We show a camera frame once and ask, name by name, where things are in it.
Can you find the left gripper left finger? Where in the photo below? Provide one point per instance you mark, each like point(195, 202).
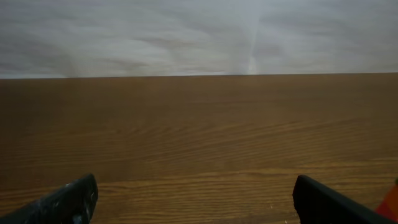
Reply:
point(62, 205)

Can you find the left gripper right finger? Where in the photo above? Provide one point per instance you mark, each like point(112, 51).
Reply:
point(323, 205)

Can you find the red cube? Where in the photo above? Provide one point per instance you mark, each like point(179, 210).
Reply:
point(390, 211)

